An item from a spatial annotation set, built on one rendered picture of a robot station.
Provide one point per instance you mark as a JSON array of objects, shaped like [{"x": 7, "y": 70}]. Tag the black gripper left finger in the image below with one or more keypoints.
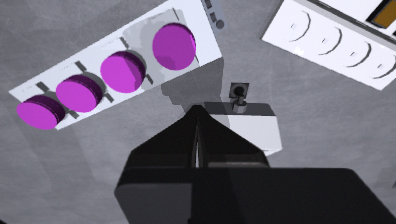
[{"x": 171, "y": 146}]

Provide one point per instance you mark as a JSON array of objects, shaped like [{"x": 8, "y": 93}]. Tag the white tray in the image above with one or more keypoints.
[{"x": 356, "y": 38}]

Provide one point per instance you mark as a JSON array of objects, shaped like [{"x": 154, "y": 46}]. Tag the white button housing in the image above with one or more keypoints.
[{"x": 256, "y": 122}]

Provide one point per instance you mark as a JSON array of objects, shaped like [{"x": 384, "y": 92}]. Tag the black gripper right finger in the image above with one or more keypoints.
[{"x": 222, "y": 147}]

